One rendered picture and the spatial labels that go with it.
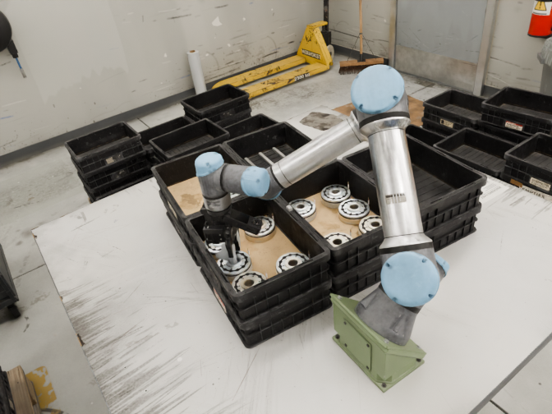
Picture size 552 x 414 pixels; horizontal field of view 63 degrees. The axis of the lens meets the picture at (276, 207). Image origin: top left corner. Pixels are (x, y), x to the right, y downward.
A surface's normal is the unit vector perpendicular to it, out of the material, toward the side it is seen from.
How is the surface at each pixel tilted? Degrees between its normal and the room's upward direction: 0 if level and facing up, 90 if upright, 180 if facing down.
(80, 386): 0
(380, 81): 42
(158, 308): 0
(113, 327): 0
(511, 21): 90
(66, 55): 90
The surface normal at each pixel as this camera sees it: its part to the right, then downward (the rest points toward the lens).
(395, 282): -0.34, 0.06
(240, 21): 0.58, 0.43
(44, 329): -0.11, -0.80
